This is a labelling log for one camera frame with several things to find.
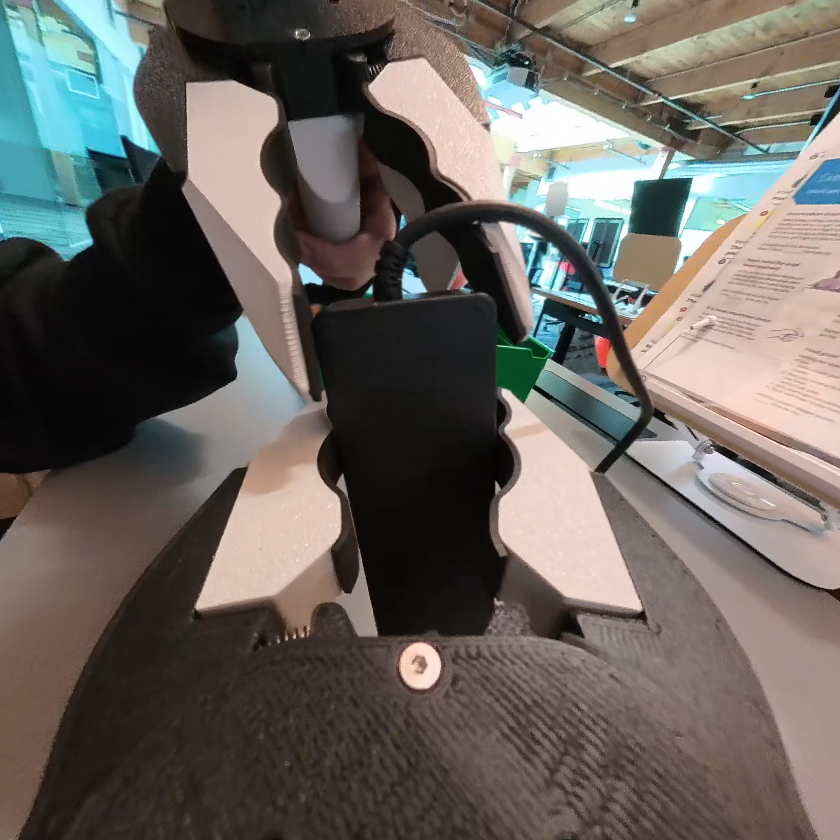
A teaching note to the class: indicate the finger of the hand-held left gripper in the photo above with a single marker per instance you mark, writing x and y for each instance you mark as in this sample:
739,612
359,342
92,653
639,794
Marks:
433,124
229,184

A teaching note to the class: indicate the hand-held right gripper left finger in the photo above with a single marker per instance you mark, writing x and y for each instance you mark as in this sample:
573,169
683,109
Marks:
275,518

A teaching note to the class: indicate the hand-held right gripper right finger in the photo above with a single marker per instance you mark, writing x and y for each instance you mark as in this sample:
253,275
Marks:
564,525

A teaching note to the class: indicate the black power adapter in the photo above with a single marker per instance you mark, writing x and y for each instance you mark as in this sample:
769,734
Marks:
407,426

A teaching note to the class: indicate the person's left forearm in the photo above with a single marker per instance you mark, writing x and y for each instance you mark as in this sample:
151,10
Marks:
98,328

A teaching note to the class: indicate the person's left hand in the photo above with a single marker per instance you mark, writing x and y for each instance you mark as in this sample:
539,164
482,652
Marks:
341,262

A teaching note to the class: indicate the black desk panel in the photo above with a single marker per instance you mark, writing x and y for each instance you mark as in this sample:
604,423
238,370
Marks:
590,400

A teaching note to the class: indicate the green plastic bin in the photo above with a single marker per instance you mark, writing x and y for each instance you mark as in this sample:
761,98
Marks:
522,367

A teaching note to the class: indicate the wooden background desk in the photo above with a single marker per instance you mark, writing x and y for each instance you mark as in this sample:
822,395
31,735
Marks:
577,302

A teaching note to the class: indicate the black monitor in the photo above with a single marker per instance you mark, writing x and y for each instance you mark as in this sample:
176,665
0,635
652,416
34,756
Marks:
659,207

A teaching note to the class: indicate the tan wooden panel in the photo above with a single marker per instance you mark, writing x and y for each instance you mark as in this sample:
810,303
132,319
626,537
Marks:
646,259

